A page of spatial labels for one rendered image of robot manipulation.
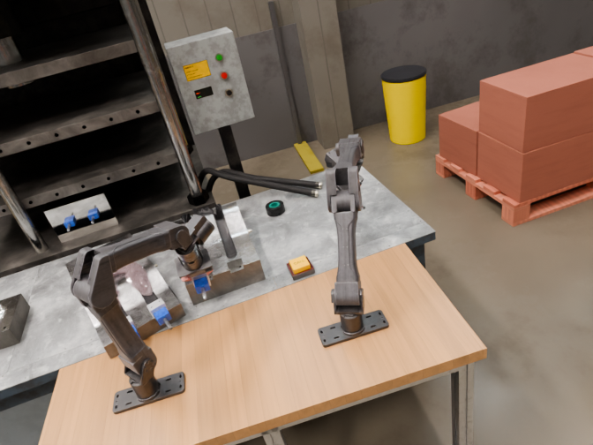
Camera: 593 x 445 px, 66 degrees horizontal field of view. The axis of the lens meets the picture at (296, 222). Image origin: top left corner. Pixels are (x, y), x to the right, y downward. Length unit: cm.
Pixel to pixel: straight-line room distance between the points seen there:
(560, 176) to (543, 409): 149
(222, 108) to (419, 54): 287
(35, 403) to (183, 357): 59
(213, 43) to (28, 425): 163
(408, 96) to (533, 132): 143
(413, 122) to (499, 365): 241
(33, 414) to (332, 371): 107
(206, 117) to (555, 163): 202
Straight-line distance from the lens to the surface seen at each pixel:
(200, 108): 222
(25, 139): 223
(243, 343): 143
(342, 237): 128
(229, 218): 178
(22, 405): 187
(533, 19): 534
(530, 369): 234
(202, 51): 218
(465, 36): 496
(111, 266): 116
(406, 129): 417
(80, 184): 228
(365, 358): 130
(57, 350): 175
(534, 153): 295
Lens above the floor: 180
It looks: 32 degrees down
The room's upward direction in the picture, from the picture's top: 13 degrees counter-clockwise
